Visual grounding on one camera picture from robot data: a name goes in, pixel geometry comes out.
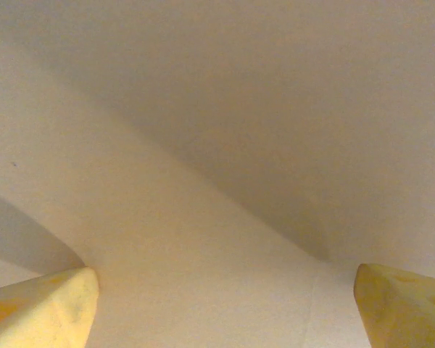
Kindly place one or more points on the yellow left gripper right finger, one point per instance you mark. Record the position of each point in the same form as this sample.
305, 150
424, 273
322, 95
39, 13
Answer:
402, 311

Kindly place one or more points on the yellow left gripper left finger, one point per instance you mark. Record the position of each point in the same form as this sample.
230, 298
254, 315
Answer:
47, 311

